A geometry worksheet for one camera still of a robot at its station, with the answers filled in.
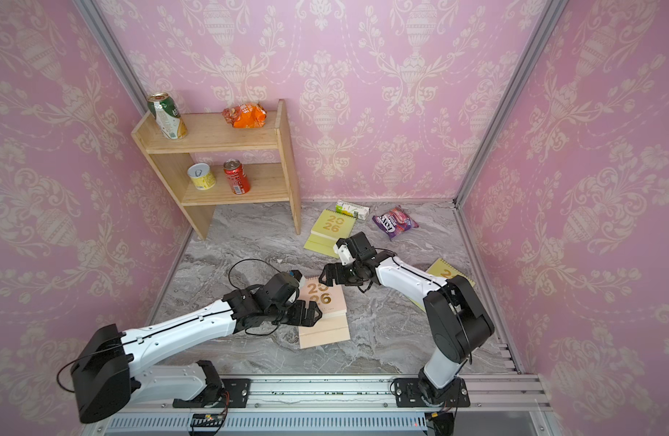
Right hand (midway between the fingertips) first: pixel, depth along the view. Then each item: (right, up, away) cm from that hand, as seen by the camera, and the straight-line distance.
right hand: (331, 279), depth 87 cm
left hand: (-5, -10, -8) cm, 14 cm away
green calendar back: (-2, +16, +23) cm, 28 cm away
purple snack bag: (+25, +19, +22) cm, 38 cm away
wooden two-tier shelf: (-46, +44, +22) cm, 67 cm away
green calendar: (+40, +1, +9) cm, 41 cm away
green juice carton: (+11, +23, +25) cm, 36 cm away
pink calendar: (+1, -13, -6) cm, 14 cm away
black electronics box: (-33, -35, -14) cm, 51 cm away
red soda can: (-31, +33, 0) cm, 45 cm away
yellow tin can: (-45, +34, +5) cm, 57 cm away
